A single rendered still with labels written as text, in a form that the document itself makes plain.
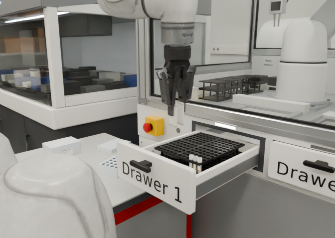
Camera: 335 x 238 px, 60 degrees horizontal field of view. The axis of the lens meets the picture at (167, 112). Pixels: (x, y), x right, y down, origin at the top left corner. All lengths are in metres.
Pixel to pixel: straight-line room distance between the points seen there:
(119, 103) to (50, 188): 1.32
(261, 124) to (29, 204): 0.71
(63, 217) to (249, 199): 0.75
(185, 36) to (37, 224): 0.57
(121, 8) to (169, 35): 0.15
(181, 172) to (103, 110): 0.99
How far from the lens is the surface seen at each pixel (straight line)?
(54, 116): 1.48
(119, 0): 0.80
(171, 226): 1.12
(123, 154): 0.85
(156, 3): 0.78
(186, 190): 0.69
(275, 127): 0.91
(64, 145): 1.24
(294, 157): 0.88
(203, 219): 1.20
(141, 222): 1.00
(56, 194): 0.37
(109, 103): 1.62
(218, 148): 0.89
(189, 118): 1.09
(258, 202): 1.01
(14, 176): 0.39
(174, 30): 0.77
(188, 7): 0.77
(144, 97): 1.26
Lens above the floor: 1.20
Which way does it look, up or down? 13 degrees down
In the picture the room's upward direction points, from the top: straight up
